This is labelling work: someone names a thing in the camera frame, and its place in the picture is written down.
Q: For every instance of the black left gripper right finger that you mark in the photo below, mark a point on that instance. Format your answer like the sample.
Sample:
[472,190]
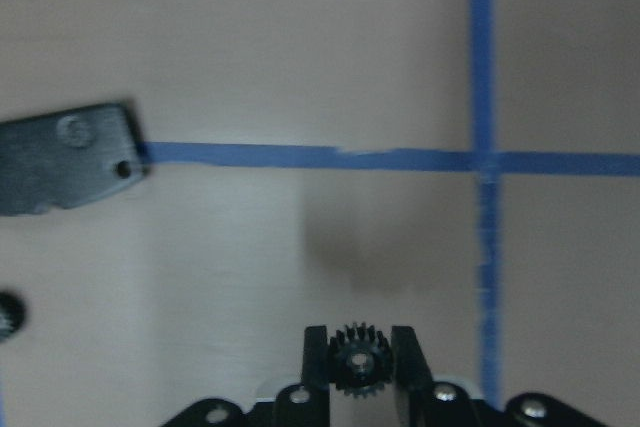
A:
[420,399]

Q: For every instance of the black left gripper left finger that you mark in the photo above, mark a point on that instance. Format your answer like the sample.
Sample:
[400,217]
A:
[307,402]

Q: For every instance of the small black bearing gear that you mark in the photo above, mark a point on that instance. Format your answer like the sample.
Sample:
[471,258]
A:
[13,312]

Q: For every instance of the black brake pad plate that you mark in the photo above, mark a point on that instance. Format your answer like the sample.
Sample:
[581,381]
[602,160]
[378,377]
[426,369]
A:
[68,158]

